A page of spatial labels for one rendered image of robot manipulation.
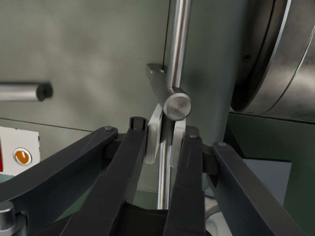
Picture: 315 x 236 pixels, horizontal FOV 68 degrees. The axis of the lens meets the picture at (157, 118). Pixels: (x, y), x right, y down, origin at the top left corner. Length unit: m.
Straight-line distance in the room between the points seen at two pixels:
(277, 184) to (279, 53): 0.71
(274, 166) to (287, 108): 0.56
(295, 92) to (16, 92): 0.35
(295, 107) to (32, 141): 0.38
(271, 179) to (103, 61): 0.79
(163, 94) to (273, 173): 0.80
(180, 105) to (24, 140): 0.26
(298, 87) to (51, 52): 0.32
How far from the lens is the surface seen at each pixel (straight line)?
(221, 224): 0.82
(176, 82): 0.18
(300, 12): 0.32
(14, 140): 0.38
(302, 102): 0.38
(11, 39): 0.35
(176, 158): 0.17
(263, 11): 0.36
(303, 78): 0.35
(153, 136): 0.16
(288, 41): 0.32
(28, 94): 0.32
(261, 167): 0.93
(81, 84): 0.31
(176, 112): 0.17
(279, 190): 0.99
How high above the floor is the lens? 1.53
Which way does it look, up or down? 72 degrees down
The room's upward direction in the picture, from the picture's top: 158 degrees counter-clockwise
